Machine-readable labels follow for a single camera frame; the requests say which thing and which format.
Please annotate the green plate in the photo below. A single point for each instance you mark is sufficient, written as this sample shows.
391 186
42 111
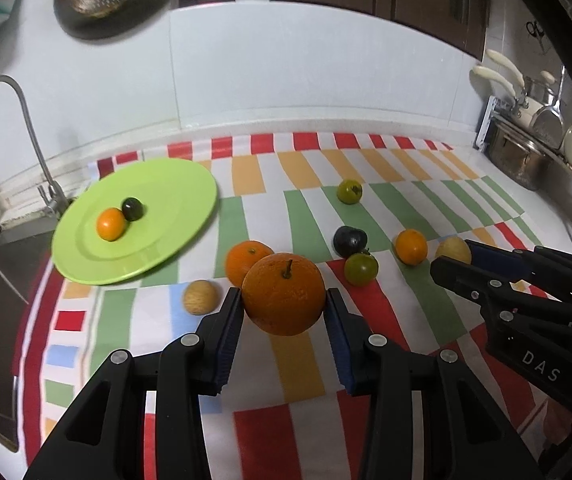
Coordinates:
166 195

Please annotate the small orange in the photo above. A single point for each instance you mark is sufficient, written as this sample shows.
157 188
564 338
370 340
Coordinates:
411 246
111 224

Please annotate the medium orange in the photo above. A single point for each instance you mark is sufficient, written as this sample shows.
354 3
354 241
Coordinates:
243 262

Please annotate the black pan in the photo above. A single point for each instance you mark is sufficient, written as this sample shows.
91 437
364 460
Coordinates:
116 27

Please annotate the metal dish rack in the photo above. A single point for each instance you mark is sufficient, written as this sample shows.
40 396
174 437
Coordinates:
486 120

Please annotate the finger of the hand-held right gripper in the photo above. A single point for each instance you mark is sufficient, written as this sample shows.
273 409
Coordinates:
493 258
458 275

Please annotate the person's right hand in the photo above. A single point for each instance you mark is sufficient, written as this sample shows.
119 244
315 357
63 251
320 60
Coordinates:
558 422

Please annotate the small dark round fruit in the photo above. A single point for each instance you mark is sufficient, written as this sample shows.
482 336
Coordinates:
132 209

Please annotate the metal spatula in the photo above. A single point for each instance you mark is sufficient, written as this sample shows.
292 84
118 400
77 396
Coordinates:
548 120

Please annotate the large orange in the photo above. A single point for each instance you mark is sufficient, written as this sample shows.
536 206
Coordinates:
283 295

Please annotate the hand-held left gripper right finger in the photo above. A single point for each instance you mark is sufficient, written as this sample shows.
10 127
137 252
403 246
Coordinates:
338 347

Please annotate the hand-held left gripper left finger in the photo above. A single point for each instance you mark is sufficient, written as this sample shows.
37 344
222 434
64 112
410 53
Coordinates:
228 342

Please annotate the thin gooseneck faucet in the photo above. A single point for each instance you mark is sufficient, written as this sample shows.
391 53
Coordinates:
31 125

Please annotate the striped colourful cloth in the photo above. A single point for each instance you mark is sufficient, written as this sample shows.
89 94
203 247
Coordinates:
306 210

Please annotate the green tomato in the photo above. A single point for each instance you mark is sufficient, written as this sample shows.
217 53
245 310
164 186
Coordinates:
350 192
361 270

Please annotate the black scissors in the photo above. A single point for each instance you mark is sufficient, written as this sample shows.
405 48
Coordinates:
536 32

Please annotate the beige round fruit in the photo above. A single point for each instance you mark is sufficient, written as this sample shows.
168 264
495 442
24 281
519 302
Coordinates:
199 298
451 249

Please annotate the dark purple plum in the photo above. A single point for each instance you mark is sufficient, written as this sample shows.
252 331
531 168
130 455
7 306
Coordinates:
350 241

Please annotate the steel pot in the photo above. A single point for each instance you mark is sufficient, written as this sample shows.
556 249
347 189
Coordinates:
518 155

